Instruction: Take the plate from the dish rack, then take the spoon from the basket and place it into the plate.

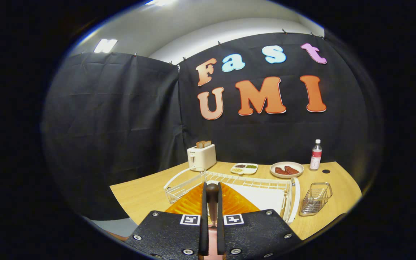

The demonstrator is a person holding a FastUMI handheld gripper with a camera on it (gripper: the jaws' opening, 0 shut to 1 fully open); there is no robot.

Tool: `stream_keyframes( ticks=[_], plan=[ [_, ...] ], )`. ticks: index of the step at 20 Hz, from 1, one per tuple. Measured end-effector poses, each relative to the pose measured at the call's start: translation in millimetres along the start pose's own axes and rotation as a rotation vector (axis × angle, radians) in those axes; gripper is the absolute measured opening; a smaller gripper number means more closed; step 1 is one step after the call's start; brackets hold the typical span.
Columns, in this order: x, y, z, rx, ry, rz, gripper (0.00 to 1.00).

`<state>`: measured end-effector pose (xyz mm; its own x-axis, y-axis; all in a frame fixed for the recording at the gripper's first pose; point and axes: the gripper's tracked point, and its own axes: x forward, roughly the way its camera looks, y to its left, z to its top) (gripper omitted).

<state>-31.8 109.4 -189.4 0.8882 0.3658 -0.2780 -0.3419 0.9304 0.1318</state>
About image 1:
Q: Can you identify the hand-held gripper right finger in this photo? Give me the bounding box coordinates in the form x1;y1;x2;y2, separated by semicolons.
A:
217;182;302;260

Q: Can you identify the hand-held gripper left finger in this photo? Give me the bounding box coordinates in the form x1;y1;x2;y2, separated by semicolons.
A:
124;182;209;260

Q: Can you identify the pink plate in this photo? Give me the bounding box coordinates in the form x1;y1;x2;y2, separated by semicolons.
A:
208;227;226;260

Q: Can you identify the brown-handled spoon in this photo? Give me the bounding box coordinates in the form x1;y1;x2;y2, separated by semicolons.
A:
205;183;220;228

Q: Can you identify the white wire dish rack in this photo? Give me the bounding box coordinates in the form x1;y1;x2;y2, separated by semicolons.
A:
164;168;301;224

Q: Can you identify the metal wire basket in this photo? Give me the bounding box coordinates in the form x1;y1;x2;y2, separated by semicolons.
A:
299;182;333;216

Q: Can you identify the white divided dish with beans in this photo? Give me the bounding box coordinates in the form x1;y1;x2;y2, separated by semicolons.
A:
230;163;258;176

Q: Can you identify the white plate with meat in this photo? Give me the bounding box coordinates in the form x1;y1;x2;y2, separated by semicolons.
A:
270;161;304;179

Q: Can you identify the white drip tray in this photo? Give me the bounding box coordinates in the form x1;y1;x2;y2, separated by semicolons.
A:
235;185;286;214

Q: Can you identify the white toaster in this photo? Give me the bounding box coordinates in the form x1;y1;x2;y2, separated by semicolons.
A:
187;144;217;172

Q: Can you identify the person's light blue clothing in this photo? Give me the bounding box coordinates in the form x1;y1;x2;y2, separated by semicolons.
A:
92;217;138;237

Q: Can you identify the clear bottle with red label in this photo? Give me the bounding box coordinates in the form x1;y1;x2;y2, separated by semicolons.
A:
309;139;322;170

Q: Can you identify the black backdrop cloth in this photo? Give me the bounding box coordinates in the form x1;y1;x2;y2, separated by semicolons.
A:
42;32;384;221

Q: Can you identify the rectangular ceiling light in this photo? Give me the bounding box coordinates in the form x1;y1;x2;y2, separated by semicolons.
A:
93;39;118;53

